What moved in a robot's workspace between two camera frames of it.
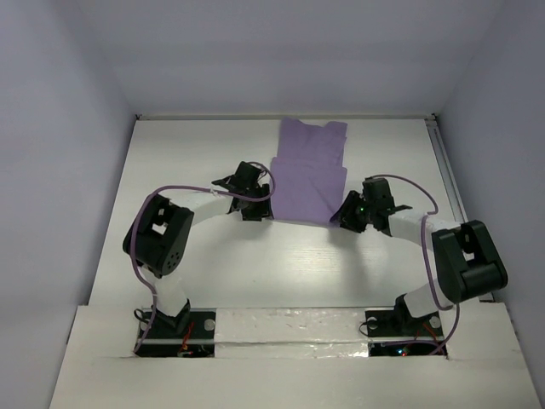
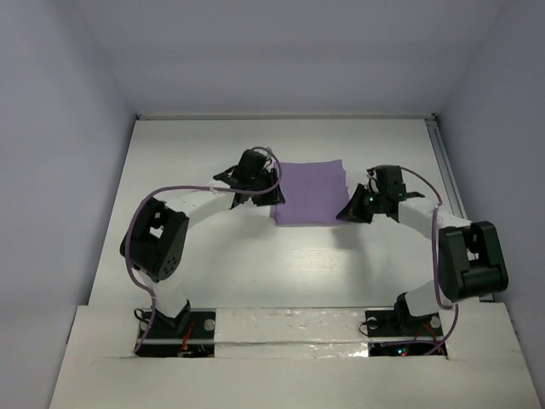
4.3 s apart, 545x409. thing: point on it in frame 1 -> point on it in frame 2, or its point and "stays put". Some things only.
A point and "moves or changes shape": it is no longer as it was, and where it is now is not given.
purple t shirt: x=307 y=178 moves or changes shape
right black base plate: x=400 y=322 stays put
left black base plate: x=162 y=339 stays put
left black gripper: x=259 y=206 -> x=264 y=187
